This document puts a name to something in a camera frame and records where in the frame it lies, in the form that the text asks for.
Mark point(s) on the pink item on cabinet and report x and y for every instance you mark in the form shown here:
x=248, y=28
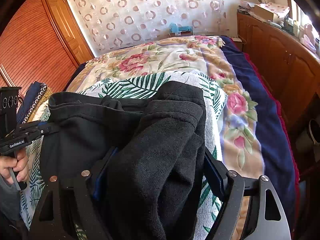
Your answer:
x=308, y=39

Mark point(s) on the wooden louvered wardrobe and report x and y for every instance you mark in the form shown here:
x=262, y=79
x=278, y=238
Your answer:
x=40, y=41

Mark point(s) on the palm leaf print blanket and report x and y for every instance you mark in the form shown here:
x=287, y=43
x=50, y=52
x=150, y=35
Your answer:
x=124, y=160

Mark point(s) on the black t-shirt white print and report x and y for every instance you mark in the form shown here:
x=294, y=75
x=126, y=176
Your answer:
x=150, y=188

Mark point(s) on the long wooden cabinet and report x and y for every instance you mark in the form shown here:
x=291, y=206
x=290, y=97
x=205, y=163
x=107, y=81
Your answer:
x=289, y=70

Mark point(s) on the person left hand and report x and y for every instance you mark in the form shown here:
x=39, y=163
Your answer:
x=18, y=164

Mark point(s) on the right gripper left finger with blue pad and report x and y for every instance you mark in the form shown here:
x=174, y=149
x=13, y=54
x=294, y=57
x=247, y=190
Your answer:
x=67, y=209

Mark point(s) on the cardboard box with floral paper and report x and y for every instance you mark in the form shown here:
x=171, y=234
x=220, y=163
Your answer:
x=271, y=11

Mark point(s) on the floral quilt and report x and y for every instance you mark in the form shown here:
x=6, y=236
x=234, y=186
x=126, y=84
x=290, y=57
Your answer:
x=139, y=71

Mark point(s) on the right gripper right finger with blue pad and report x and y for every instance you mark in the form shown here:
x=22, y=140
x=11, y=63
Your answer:
x=265, y=217

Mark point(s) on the circle pattern sheer curtain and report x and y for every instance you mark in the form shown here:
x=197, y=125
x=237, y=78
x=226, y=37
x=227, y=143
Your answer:
x=114, y=24

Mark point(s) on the folded navy clothes stack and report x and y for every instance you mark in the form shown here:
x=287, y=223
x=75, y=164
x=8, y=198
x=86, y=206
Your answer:
x=37, y=93

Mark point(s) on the light blue toy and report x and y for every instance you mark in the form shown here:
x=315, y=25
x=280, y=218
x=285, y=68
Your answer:
x=175, y=30

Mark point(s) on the navy blue bed sheet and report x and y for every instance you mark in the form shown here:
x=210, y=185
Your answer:
x=271, y=132

